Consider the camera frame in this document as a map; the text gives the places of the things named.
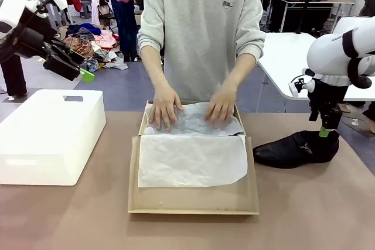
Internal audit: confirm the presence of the person's right hand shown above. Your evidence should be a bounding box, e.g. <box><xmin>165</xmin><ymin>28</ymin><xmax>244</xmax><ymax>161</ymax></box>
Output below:
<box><xmin>148</xmin><ymin>85</ymin><xmax>185</xmax><ymax>132</ymax></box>

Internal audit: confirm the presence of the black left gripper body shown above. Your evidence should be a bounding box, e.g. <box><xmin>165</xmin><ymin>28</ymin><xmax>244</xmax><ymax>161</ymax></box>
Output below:
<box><xmin>14</xmin><ymin>6</ymin><xmax>64</xmax><ymax>61</ymax></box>

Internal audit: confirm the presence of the pile of colourful clothes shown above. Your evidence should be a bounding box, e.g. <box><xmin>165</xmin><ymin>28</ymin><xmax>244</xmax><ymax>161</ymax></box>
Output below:
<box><xmin>54</xmin><ymin>23</ymin><xmax>129</xmax><ymax>72</ymax></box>

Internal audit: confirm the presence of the person's left hand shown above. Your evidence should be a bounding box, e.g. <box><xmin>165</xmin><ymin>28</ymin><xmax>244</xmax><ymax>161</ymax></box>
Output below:
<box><xmin>204</xmin><ymin>85</ymin><xmax>237</xmax><ymax>128</ymax></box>

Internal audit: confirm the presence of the white plastic storage box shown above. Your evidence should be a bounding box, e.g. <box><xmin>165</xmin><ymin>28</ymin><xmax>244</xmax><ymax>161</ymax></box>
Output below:
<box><xmin>0</xmin><ymin>88</ymin><xmax>107</xmax><ymax>187</ymax></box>

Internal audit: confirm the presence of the mannequin with pink shirt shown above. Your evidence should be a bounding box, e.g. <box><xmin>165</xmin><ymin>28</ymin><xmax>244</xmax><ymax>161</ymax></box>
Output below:
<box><xmin>102</xmin><ymin>0</ymin><xmax>139</xmax><ymax>63</ymax></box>

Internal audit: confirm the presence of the brown cardboard shoe box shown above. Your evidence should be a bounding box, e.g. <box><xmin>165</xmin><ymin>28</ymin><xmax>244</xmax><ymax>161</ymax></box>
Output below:
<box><xmin>128</xmin><ymin>100</ymin><xmax>260</xmax><ymax>215</ymax></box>

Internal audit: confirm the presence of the black leather shoe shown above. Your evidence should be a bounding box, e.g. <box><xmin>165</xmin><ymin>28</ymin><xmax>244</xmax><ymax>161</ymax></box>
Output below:
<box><xmin>252</xmin><ymin>129</ymin><xmax>340</xmax><ymax>169</ymax></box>

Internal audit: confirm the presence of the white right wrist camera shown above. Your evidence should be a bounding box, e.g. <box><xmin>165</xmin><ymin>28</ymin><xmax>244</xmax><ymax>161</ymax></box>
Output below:
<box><xmin>288</xmin><ymin>68</ymin><xmax>316</xmax><ymax>98</ymax></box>

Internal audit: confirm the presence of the bystander in white coat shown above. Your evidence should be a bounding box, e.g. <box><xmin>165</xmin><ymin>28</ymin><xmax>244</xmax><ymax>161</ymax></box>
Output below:
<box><xmin>0</xmin><ymin>0</ymin><xmax>29</xmax><ymax>97</ymax></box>

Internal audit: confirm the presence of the white tissue paper sheet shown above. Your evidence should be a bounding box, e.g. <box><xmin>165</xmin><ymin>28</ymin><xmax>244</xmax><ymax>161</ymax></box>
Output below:
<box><xmin>137</xmin><ymin>101</ymin><xmax>248</xmax><ymax>189</ymax></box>

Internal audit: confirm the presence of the small cardboard carton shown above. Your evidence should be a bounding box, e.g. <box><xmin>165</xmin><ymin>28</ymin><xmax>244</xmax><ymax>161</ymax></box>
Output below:
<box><xmin>134</xmin><ymin>9</ymin><xmax>145</xmax><ymax>28</ymax></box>

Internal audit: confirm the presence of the folding chair with white garment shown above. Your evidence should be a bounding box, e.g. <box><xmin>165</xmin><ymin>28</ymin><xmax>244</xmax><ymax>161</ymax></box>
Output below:
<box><xmin>91</xmin><ymin>0</ymin><xmax>117</xmax><ymax>33</ymax></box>

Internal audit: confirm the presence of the wooden top desk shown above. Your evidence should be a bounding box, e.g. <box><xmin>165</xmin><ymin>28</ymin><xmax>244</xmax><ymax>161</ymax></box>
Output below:
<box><xmin>277</xmin><ymin>0</ymin><xmax>355</xmax><ymax>34</ymax></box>

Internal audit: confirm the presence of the person in grey sweatshirt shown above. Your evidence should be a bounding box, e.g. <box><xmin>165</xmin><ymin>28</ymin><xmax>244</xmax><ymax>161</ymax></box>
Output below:
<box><xmin>137</xmin><ymin>0</ymin><xmax>267</xmax><ymax>103</ymax></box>

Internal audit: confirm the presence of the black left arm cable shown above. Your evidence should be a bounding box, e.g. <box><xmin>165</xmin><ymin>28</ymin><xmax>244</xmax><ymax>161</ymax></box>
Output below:
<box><xmin>0</xmin><ymin>0</ymin><xmax>55</xmax><ymax>64</ymax></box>

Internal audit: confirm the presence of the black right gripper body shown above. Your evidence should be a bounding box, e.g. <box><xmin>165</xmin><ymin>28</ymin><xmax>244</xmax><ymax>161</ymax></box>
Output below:
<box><xmin>307</xmin><ymin>78</ymin><xmax>350</xmax><ymax>114</ymax></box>

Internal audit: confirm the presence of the person's right forearm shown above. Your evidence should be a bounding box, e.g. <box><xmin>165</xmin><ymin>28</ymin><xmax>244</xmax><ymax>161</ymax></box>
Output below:
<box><xmin>139</xmin><ymin>46</ymin><xmax>176</xmax><ymax>95</ymax></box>

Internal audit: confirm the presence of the person's left forearm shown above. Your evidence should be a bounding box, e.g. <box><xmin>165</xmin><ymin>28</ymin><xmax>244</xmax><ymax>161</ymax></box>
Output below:
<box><xmin>219</xmin><ymin>53</ymin><xmax>259</xmax><ymax>94</ymax></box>

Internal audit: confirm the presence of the white table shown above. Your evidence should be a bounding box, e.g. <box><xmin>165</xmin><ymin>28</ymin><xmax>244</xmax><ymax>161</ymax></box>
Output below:
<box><xmin>257</xmin><ymin>32</ymin><xmax>375</xmax><ymax>101</ymax></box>

